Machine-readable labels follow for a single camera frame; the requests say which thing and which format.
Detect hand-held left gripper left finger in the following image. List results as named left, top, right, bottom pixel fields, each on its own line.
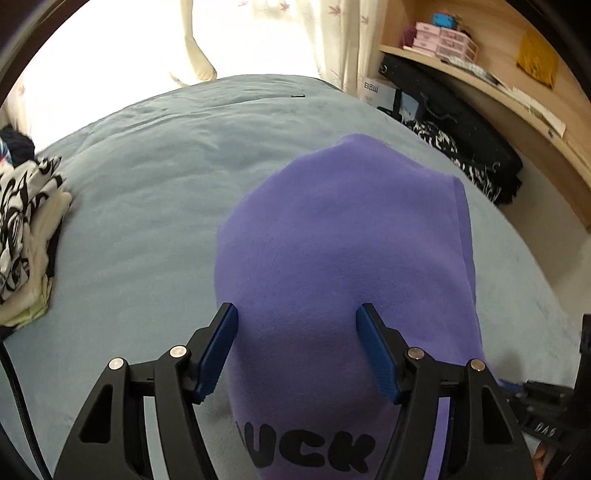
left=53, top=302, right=239, bottom=480

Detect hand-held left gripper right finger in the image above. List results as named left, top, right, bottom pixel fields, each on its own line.
left=355, top=302, right=532, bottom=480

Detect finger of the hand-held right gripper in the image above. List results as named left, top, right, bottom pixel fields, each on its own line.
left=498, top=377, right=575, bottom=418

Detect purple zip hoodie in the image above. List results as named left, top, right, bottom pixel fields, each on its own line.
left=215, top=134, right=504, bottom=480

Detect person's right hand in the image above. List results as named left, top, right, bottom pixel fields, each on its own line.
left=532, top=443, right=554, bottom=479

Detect black folded garment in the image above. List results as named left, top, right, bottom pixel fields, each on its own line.
left=44, top=231, right=63, bottom=282

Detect black and white patterned cloth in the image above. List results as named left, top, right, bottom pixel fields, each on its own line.
left=404, top=119, right=499, bottom=199

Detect black bag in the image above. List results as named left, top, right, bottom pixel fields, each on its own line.
left=376, top=53, right=525, bottom=206

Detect white cardboard box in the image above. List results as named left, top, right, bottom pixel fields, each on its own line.
left=358, top=74, right=402, bottom=114

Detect black knit garment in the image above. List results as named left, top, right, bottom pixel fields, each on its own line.
left=0, top=127, right=36, bottom=162

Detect papers on shelf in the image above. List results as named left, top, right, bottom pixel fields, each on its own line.
left=443, top=58, right=568, bottom=137

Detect cream tied curtain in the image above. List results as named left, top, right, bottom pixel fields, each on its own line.
left=168, top=0, right=218, bottom=88

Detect leaf patterned curtain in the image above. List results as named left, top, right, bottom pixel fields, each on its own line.
left=295, top=0, right=393, bottom=97

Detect pink drawer organizer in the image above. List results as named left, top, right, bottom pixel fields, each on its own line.
left=412, top=21, right=478, bottom=63

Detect yellow cloth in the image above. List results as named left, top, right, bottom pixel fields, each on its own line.
left=516, top=30, right=559, bottom=89

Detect wooden shelf unit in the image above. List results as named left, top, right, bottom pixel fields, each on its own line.
left=358, top=0, right=591, bottom=232

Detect black cable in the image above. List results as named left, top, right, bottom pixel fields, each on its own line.
left=0, top=339, right=49, bottom=480

